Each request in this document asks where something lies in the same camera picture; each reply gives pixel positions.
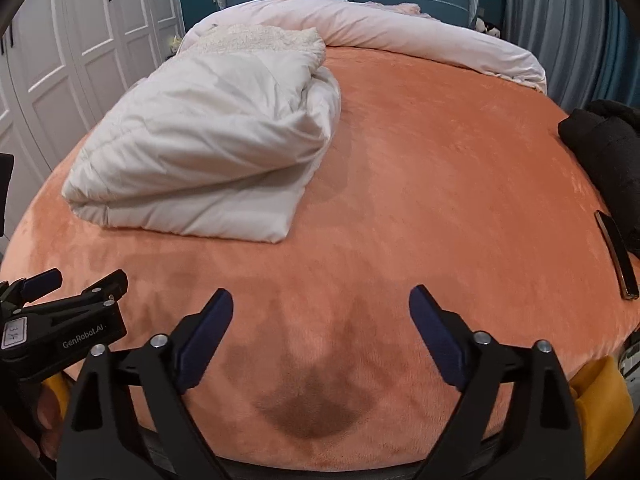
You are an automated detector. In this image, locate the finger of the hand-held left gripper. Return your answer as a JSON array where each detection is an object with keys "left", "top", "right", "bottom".
[
  {"left": 25, "top": 269, "right": 129, "bottom": 316},
  {"left": 0, "top": 268, "right": 64, "bottom": 314}
]

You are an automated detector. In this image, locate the blue-grey curtain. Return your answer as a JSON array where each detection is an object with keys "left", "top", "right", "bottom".
[{"left": 502, "top": 0, "right": 640, "bottom": 128}]

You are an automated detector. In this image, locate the dark smartphone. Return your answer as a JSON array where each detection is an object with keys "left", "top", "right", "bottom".
[{"left": 594, "top": 210, "right": 640, "bottom": 302}]

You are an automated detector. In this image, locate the person's left hand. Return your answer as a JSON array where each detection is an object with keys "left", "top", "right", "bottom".
[{"left": 36, "top": 394, "right": 68, "bottom": 461}]

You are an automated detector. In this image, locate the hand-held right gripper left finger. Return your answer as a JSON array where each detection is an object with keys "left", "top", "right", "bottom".
[{"left": 57, "top": 287, "right": 235, "bottom": 480}]

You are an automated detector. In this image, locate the person's left forearm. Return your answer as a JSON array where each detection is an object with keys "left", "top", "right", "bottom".
[{"left": 42, "top": 372, "right": 72, "bottom": 413}]

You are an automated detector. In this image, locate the white duvet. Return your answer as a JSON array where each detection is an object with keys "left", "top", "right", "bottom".
[{"left": 61, "top": 25, "right": 343, "bottom": 245}]

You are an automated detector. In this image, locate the black garment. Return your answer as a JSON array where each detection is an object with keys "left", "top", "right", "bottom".
[{"left": 557, "top": 99, "right": 640, "bottom": 261}]

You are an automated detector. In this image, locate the person's yellow top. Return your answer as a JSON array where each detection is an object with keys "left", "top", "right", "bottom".
[{"left": 569, "top": 355, "right": 632, "bottom": 463}]

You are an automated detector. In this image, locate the white panelled wardrobe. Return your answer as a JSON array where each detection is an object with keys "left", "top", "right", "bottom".
[{"left": 0, "top": 0, "right": 187, "bottom": 196}]

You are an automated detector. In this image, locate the orange plush bed blanket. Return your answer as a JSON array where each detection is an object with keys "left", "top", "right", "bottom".
[{"left": 0, "top": 45, "right": 640, "bottom": 466}]

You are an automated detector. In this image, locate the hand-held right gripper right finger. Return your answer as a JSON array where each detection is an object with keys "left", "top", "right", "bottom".
[{"left": 409, "top": 284, "right": 586, "bottom": 480}]

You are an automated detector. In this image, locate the pale pink duvet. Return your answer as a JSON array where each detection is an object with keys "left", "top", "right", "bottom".
[{"left": 177, "top": 0, "right": 548, "bottom": 93}]

